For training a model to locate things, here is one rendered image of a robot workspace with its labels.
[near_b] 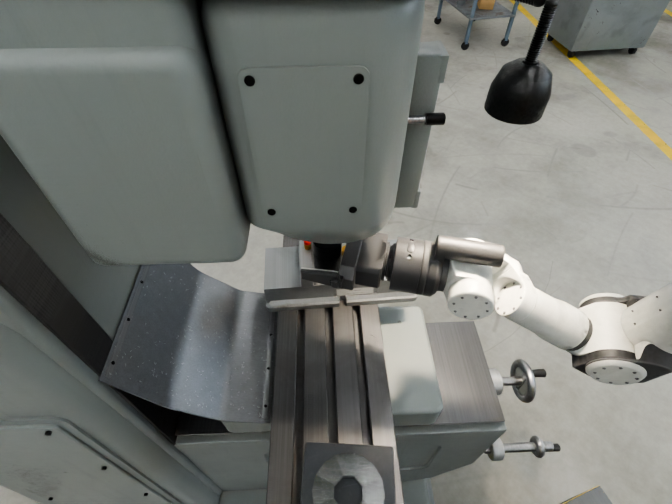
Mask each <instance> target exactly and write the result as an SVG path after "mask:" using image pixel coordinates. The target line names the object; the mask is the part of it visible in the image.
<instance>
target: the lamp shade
mask: <svg viewBox="0 0 672 504"><path fill-rule="evenodd" d="M525 58H526V57H522V58H518V59H515V60H513V61H510V62H508V63H506V64H504V65H503V66H502V68H501V69H500V71H499V72H498V74H497V75H496V77H495V78H494V79H493V81H492V82H491V84H490V88H489V91H488V94H487V98H486V101H485V104H484V108H485V111H486V112H487V113H488V114H489V115H490V116H492V117H493V118H495V119H497V120H499V121H502V122H505V123H510V124H517V125H526V124H532V123H535V122H537V121H539V120H540V119H541V118H542V116H543V113H544V111H545V109H546V106H547V104H548V102H549V99H550V97H551V90H552V76H553V74H552V72H551V71H550V69H549V68H548V67H547V66H546V65H545V64H544V63H543V62H542V61H540V60H538V59H537V62H534V63H531V62H527V61H526V60H525Z"/></svg>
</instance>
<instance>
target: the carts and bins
mask: <svg viewBox="0 0 672 504"><path fill-rule="evenodd" d="M446 1H447V2H448V3H449V4H451V5H452V6H453V7H454V8H456V9H457V10H458V11H459V12H461V13H462V14H463V15H464V16H465V17H467V18H468V19H469V22H468V27H467V31H466V35H465V40H464V42H463V43H462V45H461V48H462V49H463V50H467V49H468V47H469V43H468V40H469V36H470V32H471V27H472V23H473V22H474V21H476V20H482V19H494V18H506V17H510V20H509V23H508V27H507V30H506V33H505V37H504V39H502V41H501V45H502V46H507V45H508V43H509V39H508V37H509V34H510V31H511V28H512V24H513V21H514V18H515V17H516V11H517V8H518V5H519V2H520V1H519V2H517V1H515V3H514V7H513V10H512V12H511V11H510V10H508V9H507V8H505V7H504V6H502V5H501V4H499V3H498V2H497V1H495V0H446ZM442 4H443V0H439V6H438V12H437V17H436V18H435V19H434V23H435V24H437V25H438V24H440V22H441V18H440V15H441V9H442Z"/></svg>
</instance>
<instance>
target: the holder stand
mask: <svg viewBox="0 0 672 504"><path fill-rule="evenodd" d="M300 504H396V493H395V470H394V449H393V447H391V446H380V445H361V444H342V443H324V442H306V444H305V453H304V464H303V474H302V485H301V495H300Z"/></svg>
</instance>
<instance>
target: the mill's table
mask: <svg viewBox="0 0 672 504"><path fill-rule="evenodd" d="M339 303H340V304H339V307H330V308H317V309H303V310H290V311H279V312H278V327H277V342H276V357H275V372H274V387H273V403H272V418H271V433H270V448H269V463H268V478H267V493H266V504H300V495H301V485H302V474H303V464H304V453H305V444H306V442H324V443H342V444H361V445H380V446H391V447H393V449H394V470H395V493H396V504H404V497H403V489H402V482H401V474H400V467H399V459H398V452H397V444H396V436H395V429H394V421H393V414H392V406H391V399H390V391H389V384H388V376H387V369H386V361H385V353H384V346H383V338H382V331H381V323H380V316H379V308H378V304H371V305H357V306H347V303H346V301H344V300H341V301H340V302H339Z"/></svg>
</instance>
